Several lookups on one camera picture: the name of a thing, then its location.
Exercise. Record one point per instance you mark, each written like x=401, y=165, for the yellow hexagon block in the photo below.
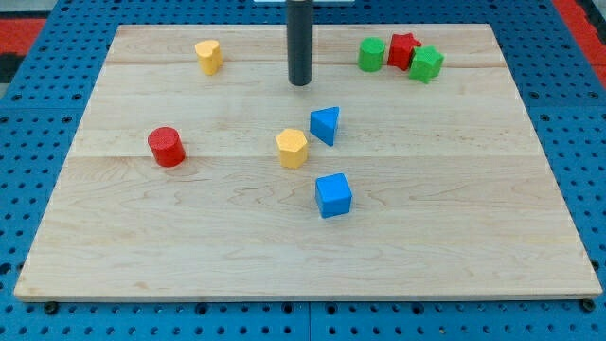
x=292, y=148

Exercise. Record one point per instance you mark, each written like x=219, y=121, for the blue triangle block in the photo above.
x=324, y=124

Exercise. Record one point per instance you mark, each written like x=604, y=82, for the blue cube block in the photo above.
x=333, y=195

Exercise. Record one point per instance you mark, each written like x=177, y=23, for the wooden board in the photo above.
x=452, y=196

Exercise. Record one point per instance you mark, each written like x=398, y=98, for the green cylinder block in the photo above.
x=371, y=52

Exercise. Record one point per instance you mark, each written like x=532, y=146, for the red cylinder block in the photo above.
x=166, y=146

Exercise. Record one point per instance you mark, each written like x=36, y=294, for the yellow heart block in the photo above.
x=210, y=57

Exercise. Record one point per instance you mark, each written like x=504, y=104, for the red star block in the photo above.
x=401, y=50

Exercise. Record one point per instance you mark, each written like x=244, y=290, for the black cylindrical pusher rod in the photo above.
x=299, y=18

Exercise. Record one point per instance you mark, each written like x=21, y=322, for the green star block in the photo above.
x=425, y=64

